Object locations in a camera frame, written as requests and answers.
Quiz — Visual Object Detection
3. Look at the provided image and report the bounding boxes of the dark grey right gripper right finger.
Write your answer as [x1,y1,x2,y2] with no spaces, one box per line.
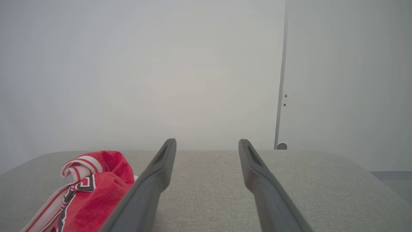
[239,139,313,232]

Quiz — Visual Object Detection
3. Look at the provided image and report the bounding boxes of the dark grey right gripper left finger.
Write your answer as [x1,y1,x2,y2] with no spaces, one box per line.
[100,139,177,232]

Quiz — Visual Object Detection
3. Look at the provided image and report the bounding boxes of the red jersey with white sleeves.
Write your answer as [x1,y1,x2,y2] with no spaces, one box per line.
[21,150,139,232]

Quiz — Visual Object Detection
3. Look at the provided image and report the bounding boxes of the white door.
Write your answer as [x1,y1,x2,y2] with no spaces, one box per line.
[274,0,412,173]

